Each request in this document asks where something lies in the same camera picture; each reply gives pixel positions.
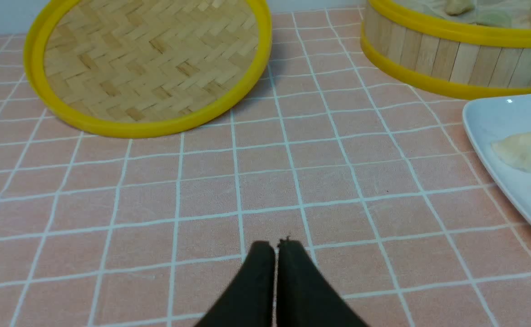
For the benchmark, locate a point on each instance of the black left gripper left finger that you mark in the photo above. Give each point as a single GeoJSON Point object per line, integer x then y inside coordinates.
{"type": "Point", "coordinates": [248, 299]}

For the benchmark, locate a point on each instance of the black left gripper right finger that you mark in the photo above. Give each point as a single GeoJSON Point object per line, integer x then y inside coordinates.
{"type": "Point", "coordinates": [303, 296]}

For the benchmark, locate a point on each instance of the white square plate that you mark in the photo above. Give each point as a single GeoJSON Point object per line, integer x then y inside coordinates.
{"type": "Point", "coordinates": [499, 129]}

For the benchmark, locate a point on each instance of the pale steamed dumpling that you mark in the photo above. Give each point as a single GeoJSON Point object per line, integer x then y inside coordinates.
{"type": "Point", "coordinates": [514, 151]}

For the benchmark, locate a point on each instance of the pink checkered table cloth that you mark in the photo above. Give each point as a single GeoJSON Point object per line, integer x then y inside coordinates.
{"type": "Point", "coordinates": [376, 178]}

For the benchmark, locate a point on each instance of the woven bamboo steamer lid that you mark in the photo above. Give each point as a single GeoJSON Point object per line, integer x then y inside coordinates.
{"type": "Point", "coordinates": [138, 69]}

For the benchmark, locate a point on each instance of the yellow rimmed bamboo steamer basket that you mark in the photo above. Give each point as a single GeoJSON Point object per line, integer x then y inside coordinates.
{"type": "Point", "coordinates": [486, 55]}

